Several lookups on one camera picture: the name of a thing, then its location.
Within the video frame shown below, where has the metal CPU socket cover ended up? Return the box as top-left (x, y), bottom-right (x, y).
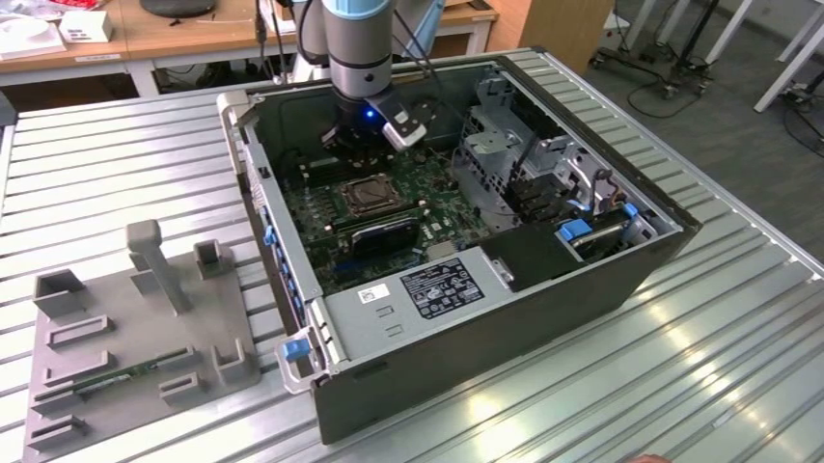
top-left (340, 177), bottom-right (403, 215)

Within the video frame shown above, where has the CPU socket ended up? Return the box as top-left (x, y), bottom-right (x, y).
top-left (338, 174), bottom-right (407, 217)

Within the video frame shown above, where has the green RAM stick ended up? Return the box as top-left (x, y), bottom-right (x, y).
top-left (69, 351), bottom-right (188, 393)
top-left (328, 207), bottom-right (419, 232)

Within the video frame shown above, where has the green motherboard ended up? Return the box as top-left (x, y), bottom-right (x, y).
top-left (282, 149), bottom-right (503, 290)

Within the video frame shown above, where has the graphics card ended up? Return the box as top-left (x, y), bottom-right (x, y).
top-left (334, 211), bottom-right (423, 258)

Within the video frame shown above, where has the metal drive cage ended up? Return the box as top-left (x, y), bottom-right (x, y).
top-left (459, 74), bottom-right (585, 228)

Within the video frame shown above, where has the black power supply label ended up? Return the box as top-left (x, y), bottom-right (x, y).
top-left (399, 258), bottom-right (485, 320)

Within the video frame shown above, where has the wooden desk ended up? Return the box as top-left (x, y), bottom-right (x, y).
top-left (0, 0), bottom-right (501, 100)

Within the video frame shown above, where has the black plastic shroud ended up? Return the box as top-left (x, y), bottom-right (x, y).
top-left (481, 225), bottom-right (585, 293)

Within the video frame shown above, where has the dark round pad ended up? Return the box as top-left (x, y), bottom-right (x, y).
top-left (139, 0), bottom-right (218, 18)

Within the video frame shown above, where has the grey power supply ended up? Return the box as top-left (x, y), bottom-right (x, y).
top-left (318, 248), bottom-right (517, 363)

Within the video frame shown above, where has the wooden cabinet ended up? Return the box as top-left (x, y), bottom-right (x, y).
top-left (518, 0), bottom-right (617, 76)

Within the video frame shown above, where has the white cardboard box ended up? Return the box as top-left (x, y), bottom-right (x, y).
top-left (56, 10), bottom-right (115, 43)

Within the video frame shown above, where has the black PC case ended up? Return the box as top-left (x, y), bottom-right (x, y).
top-left (215, 45), bottom-right (702, 446)

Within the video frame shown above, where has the grey parts rack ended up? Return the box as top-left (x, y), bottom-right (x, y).
top-left (21, 219), bottom-right (263, 457)

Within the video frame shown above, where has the white round-lidded box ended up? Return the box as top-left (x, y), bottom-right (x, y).
top-left (0, 15), bottom-right (67, 62)

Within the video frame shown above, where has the black wheeled stand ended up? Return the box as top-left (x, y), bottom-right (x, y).
top-left (592, 0), bottom-right (716, 100)

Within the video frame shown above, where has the white table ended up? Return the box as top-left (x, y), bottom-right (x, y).
top-left (704, 0), bottom-right (824, 113)

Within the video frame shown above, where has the white grey camera box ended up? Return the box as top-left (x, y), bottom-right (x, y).
top-left (363, 89), bottom-right (430, 153)

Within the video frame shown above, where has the blue disk carrier handle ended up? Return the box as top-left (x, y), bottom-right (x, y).
top-left (554, 219), bottom-right (592, 241)

